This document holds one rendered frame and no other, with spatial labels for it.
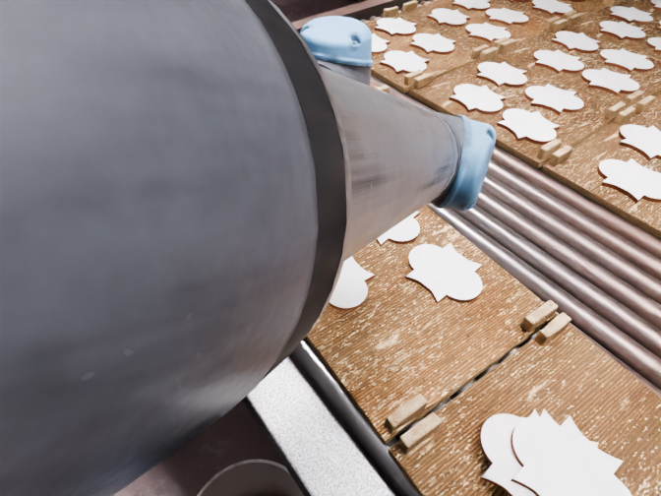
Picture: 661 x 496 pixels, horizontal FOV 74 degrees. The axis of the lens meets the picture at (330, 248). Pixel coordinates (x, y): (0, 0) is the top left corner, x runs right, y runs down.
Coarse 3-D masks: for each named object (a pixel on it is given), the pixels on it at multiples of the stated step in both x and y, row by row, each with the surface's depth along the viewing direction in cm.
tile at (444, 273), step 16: (416, 256) 76; (432, 256) 76; (448, 256) 76; (416, 272) 74; (432, 272) 74; (448, 272) 74; (464, 272) 74; (432, 288) 72; (448, 288) 72; (464, 288) 72; (480, 288) 72
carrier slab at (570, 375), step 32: (544, 352) 65; (576, 352) 65; (480, 384) 62; (512, 384) 62; (544, 384) 62; (576, 384) 62; (608, 384) 62; (640, 384) 62; (448, 416) 58; (480, 416) 58; (576, 416) 58; (608, 416) 58; (640, 416) 58; (416, 448) 56; (448, 448) 56; (480, 448) 56; (608, 448) 56; (640, 448) 56; (416, 480) 53; (448, 480) 53; (480, 480) 53; (640, 480) 53
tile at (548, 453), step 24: (528, 432) 54; (552, 432) 54; (576, 432) 54; (528, 456) 52; (552, 456) 52; (576, 456) 52; (600, 456) 52; (528, 480) 50; (552, 480) 50; (576, 480) 50; (600, 480) 50
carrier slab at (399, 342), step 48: (432, 240) 80; (384, 288) 73; (336, 336) 67; (384, 336) 67; (432, 336) 67; (480, 336) 67; (528, 336) 67; (384, 384) 62; (432, 384) 62; (384, 432) 57
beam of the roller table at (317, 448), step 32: (288, 384) 64; (256, 416) 62; (288, 416) 61; (320, 416) 61; (288, 448) 58; (320, 448) 58; (352, 448) 58; (320, 480) 55; (352, 480) 55; (384, 480) 55
